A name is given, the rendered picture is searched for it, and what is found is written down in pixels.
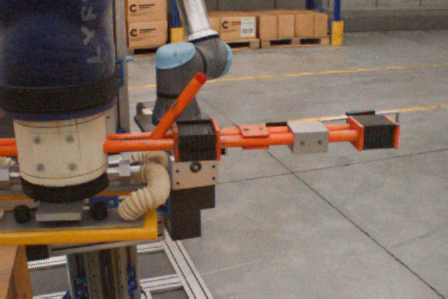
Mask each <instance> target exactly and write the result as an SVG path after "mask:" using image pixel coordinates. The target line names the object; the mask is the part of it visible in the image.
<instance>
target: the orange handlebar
mask: <svg viewBox="0 0 448 299"><path fill-rule="evenodd" d="M324 126H325V127H326V128H327V129H328V130H329V137H328V142H354V141H357V131H356V130H350V124H326V125H324ZM238 127H239V129H220V148H232V147H242V149H243V150H244V151H245V150H260V149H269V146H279V145H293V143H294V141H295V140H294V137H293V133H288V127H264V124H251V125H238ZM151 133H152V132H140V133H123V134H107V141H105V142H104V145H103V152H105V153H124V152H139V151H169V150H174V138H173V136H172V132H166V135H164V137H163V138H162V139H148V137H149V136H150V135H151ZM131 137H132V138H134V137H136V138H137V137H139V138H141V137H142V138H143V137H146V140H114V141H109V139H110V140H112V138H113V139H115V138H116V139H118V138H119V139H121V138H123V139H124V138H126V139H127V138H130V139H131ZM0 157H18V153H17V145H16V139H15V138H0Z"/></svg>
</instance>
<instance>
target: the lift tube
mask: <svg viewBox="0 0 448 299"><path fill-rule="evenodd" d="M111 3H112V0H0V83H1V84H2V85H8V86H14V87H57V86H67V85H77V84H86V83H91V82H94V81H100V80H102V79H104V78H108V77H110V76H111V75H113V73H114V70H115V62H116V53H115V47H114V40H113V35H112V33H111V29H110V27H109V23H108V14H109V11H110V6H111ZM117 103H118V98H117V96H115V97H114V98H112V100H110V101H107V102H105V103H103V104H99V105H97V106H91V107H88V108H84V109H76V110H71V111H66V112H45V113H23V112H17V111H10V110H7V109H5V108H2V107H0V114H1V115H3V116H4V117H6V118H10V119H13V120H21V121H29V122H53V121H62V120H69V119H78V118H82V117H89V116H92V115H95V114H99V113H102V112H103V111H107V110H109V109H112V107H114V106H115V105H117Z"/></svg>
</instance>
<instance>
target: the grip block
mask: <svg viewBox="0 0 448 299"><path fill-rule="evenodd" d="M172 136H173V138H174V150H173V154H174V159H175V163H178V162H200V161H215V160H217V161H220V128H219V127H218V123H217V121H216V119H215V118H211V119H210V118H201V119H183V120H176V121H175V122H174V124H173V125H172Z"/></svg>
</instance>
